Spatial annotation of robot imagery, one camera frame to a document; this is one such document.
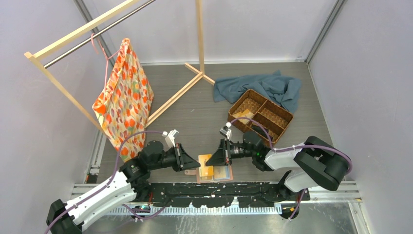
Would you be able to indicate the orange floral hanging garment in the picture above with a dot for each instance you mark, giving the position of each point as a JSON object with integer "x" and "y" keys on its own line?
{"x": 123, "y": 107}

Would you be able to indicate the blue-grey crumpled cloth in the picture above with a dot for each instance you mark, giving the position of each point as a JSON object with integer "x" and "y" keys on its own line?
{"x": 282, "y": 90}

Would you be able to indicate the woven wicker divided basket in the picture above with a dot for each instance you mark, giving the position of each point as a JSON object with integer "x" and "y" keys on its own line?
{"x": 271, "y": 116}

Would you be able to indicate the pink clothes hanger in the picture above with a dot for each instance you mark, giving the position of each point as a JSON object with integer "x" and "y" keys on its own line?
{"x": 107, "y": 58}

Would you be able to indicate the yellow credit card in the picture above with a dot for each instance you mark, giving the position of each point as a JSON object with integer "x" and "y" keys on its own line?
{"x": 204, "y": 170}
{"x": 245, "y": 116}
{"x": 222, "y": 173}

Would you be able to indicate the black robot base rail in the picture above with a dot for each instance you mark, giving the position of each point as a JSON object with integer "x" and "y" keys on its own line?
{"x": 215, "y": 195}

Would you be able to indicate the orange credit card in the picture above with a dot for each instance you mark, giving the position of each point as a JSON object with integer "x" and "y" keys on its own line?
{"x": 237, "y": 115}

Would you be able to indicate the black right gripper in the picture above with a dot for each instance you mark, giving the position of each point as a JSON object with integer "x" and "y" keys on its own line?
{"x": 223, "y": 156}

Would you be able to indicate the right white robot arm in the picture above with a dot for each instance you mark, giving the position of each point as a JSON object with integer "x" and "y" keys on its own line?
{"x": 311, "y": 163}

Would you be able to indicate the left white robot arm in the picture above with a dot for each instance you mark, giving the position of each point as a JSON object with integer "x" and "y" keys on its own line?
{"x": 126, "y": 184}

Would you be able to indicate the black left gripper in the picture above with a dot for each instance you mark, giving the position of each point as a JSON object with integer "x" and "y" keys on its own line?
{"x": 182, "y": 160}

